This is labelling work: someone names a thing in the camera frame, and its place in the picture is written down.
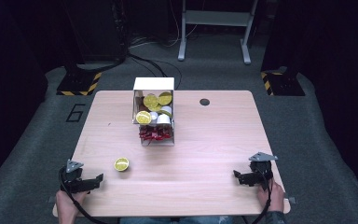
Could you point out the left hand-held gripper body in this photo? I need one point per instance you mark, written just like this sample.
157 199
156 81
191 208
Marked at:
71 179

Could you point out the grey table bracket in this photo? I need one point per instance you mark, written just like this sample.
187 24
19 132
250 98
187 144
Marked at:
292 200

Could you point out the pile of red chillies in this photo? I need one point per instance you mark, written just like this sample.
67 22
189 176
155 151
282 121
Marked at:
154 133

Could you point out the white metal stand frame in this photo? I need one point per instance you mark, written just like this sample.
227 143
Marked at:
216 18

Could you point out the person's right hand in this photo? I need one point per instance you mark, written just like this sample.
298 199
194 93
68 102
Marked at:
276 197

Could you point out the person's legs in jeans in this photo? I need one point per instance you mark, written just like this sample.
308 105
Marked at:
174 220

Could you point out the person's left hand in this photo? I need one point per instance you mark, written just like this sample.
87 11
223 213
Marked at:
65 203

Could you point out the black striped stand base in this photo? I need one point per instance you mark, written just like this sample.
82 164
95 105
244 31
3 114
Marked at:
79 84
282 84

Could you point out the white cup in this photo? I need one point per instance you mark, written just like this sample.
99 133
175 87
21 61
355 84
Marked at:
167 109
164 119
153 115

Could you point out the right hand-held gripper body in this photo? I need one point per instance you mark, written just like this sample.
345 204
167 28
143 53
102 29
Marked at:
262 172

